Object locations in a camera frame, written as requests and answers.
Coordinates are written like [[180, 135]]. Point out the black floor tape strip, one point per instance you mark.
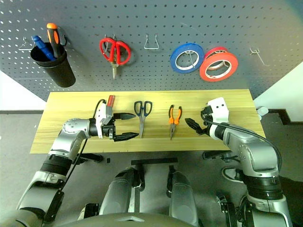
[[154, 161]]

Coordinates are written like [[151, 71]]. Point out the orange and black screwdriver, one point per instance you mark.
[[53, 35]]

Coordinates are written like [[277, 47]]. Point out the blue tape roll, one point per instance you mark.
[[175, 59]]

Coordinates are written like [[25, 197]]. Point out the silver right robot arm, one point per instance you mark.
[[251, 146]]

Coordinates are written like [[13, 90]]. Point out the wide red tape roll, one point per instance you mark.
[[203, 71]]

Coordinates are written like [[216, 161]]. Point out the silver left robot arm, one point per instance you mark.
[[73, 127]]

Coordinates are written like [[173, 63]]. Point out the black table leg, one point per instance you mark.
[[91, 157], [213, 155]]

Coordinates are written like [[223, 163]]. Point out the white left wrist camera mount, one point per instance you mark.
[[102, 114]]

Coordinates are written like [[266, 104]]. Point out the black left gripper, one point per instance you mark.
[[107, 131]]

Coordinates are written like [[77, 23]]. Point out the silver double prong hook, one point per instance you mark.
[[258, 55]]

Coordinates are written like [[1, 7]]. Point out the narrow red tape roll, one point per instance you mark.
[[213, 50]]

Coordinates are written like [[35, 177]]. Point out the grey robot leg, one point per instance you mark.
[[118, 191], [182, 196]]

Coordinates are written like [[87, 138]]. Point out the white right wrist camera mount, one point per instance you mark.
[[219, 111]]

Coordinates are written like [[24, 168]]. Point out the black stand bracket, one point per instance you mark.
[[225, 208]]

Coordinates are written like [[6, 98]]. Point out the black shoe with white sole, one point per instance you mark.
[[230, 175]]

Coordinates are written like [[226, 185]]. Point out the black plastic cup holder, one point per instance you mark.
[[59, 71]]

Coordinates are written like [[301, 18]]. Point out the grey robot left leg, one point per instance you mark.
[[118, 191]]

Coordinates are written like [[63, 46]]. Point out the dark grey robot torso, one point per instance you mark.
[[132, 222]]

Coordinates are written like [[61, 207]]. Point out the orange and black pliers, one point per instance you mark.
[[175, 121]]

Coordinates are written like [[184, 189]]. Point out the grey metal pegboard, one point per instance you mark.
[[154, 21]]

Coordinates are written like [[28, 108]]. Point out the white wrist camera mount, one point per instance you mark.
[[219, 111], [102, 114]]

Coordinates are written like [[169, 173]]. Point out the grey robot right leg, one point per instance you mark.
[[182, 196]]

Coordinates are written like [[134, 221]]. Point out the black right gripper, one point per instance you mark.
[[205, 113]]

